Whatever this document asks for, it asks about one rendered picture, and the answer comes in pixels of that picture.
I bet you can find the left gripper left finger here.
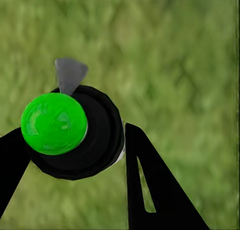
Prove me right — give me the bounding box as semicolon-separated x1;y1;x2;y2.
0;127;31;219

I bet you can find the pesticide atomizer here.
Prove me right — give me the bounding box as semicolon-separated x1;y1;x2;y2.
20;57;126;181

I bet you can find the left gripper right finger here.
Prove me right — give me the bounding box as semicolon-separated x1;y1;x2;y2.
124;123;210;230

